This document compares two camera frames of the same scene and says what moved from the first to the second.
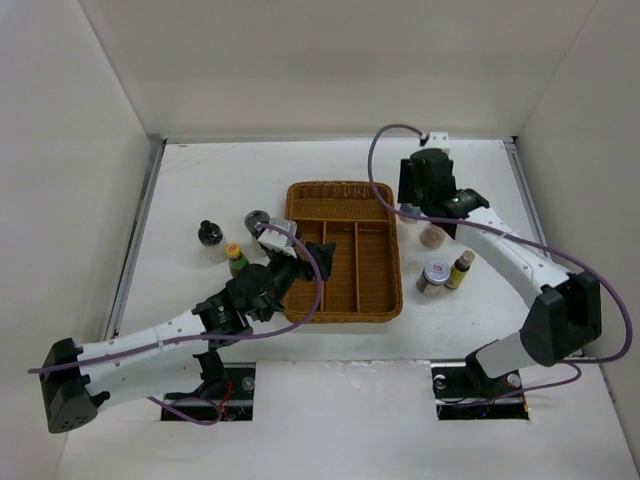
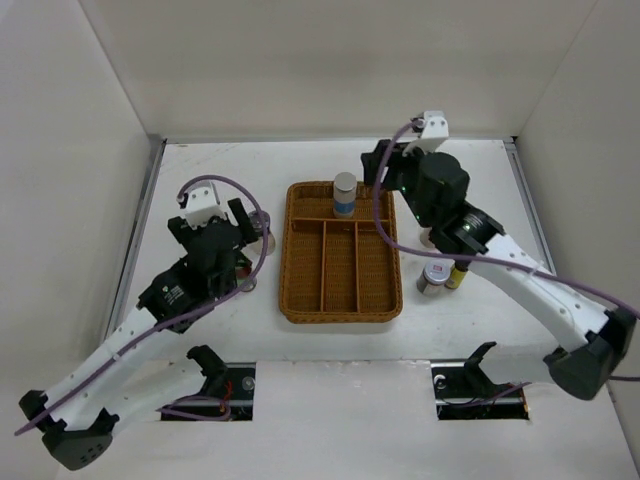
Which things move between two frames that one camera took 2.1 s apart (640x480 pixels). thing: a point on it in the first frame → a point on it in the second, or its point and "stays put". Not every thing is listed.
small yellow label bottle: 459,269 stays put
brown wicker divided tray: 364,281 stays put
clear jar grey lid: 252,246 stays put
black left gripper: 321,255 → 241,220
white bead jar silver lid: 410,209 → 344,195
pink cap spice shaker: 433,236 stays put
